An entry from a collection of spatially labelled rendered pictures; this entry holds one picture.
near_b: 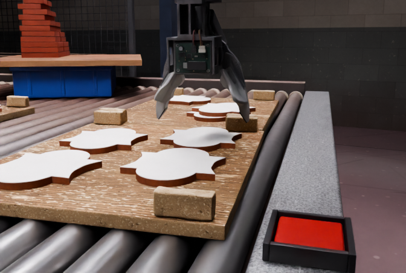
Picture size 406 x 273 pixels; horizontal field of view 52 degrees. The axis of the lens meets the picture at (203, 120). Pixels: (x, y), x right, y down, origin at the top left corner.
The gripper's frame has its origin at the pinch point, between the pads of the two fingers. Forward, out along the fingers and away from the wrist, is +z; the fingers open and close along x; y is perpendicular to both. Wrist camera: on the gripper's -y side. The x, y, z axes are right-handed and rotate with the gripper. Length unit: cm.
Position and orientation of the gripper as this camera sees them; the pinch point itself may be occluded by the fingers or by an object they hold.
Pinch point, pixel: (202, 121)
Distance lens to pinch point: 68.3
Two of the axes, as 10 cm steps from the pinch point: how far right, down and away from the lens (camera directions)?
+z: 0.1, 9.7, 2.3
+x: 9.7, 0.4, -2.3
